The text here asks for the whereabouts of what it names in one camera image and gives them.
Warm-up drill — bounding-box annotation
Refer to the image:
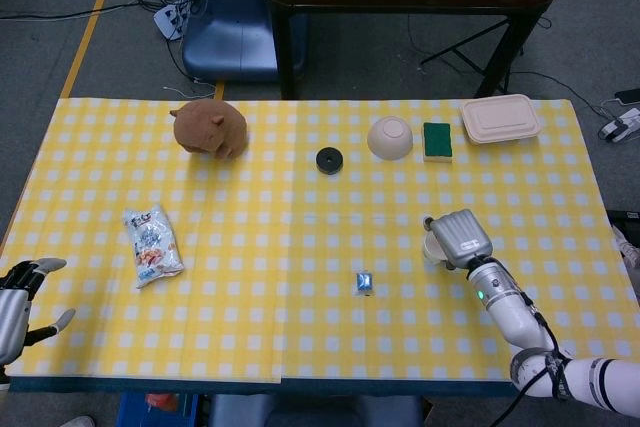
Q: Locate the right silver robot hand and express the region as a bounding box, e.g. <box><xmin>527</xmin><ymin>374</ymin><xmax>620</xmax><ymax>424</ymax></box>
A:
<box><xmin>422</xmin><ymin>208</ymin><xmax>494</xmax><ymax>271</ymax></box>

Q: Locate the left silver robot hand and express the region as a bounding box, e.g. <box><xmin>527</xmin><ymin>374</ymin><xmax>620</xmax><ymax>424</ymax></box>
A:
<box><xmin>0</xmin><ymin>257</ymin><xmax>77</xmax><ymax>369</ymax></box>

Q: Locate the white paper cup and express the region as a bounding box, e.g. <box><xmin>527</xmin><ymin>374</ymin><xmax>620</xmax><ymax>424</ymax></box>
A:
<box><xmin>422</xmin><ymin>232</ymin><xmax>451</xmax><ymax>266</ymax></box>

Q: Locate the green yellow sponge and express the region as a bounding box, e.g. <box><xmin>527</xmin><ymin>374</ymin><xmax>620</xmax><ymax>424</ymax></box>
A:
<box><xmin>422</xmin><ymin>121</ymin><xmax>454</xmax><ymax>165</ymax></box>

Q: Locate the small blue wrapped packet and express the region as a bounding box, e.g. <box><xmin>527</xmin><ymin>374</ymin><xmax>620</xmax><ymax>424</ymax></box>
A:
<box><xmin>354</xmin><ymin>270</ymin><xmax>375</xmax><ymax>297</ymax></box>

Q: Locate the beige upturned bowl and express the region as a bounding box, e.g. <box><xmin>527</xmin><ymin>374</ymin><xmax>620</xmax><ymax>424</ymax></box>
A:
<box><xmin>366</xmin><ymin>115</ymin><xmax>415</xmax><ymax>162</ymax></box>

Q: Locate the beige lidded lunch box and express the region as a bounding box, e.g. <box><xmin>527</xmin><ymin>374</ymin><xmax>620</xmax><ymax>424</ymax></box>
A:
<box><xmin>459</xmin><ymin>93</ymin><xmax>543</xmax><ymax>146</ymax></box>

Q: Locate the black round disc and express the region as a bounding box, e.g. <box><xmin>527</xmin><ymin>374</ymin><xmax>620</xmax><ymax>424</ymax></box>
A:
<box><xmin>315</xmin><ymin>146</ymin><xmax>346</xmax><ymax>176</ymax></box>

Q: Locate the blue plastic crate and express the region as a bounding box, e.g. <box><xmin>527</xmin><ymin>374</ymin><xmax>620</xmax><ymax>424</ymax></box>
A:
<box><xmin>117</xmin><ymin>391</ymin><xmax>201</xmax><ymax>427</ymax></box>

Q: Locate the white snack bag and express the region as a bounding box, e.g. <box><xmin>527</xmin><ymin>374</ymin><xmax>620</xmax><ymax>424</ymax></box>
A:
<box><xmin>123</xmin><ymin>204</ymin><xmax>184</xmax><ymax>290</ymax></box>

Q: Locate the yellow white checkered tablecloth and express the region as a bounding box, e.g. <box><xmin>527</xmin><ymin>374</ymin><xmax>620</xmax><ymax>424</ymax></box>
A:
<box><xmin>0</xmin><ymin>96</ymin><xmax>640</xmax><ymax>382</ymax></box>

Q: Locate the brown capybara plush toy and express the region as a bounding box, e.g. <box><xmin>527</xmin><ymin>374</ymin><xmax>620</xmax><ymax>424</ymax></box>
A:
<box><xmin>168</xmin><ymin>99</ymin><xmax>250</xmax><ymax>159</ymax></box>

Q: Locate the blue chair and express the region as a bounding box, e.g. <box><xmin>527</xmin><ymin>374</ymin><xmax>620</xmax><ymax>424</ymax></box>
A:
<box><xmin>182</xmin><ymin>0</ymin><xmax>307</xmax><ymax>84</ymax></box>

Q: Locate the white power strip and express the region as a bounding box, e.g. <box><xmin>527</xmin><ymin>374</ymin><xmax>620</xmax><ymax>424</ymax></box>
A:
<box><xmin>152</xmin><ymin>2</ymin><xmax>190</xmax><ymax>41</ymax></box>

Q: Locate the long black floor cable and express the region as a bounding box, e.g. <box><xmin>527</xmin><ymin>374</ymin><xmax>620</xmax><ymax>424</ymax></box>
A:
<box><xmin>0</xmin><ymin>0</ymin><xmax>154</xmax><ymax>22</ymax></box>

